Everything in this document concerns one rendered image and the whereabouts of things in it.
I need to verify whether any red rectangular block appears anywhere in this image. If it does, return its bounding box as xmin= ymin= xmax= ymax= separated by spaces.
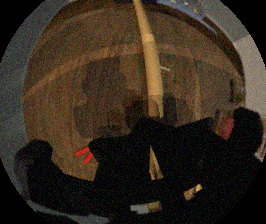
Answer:
xmin=222 ymin=119 xmax=234 ymax=139

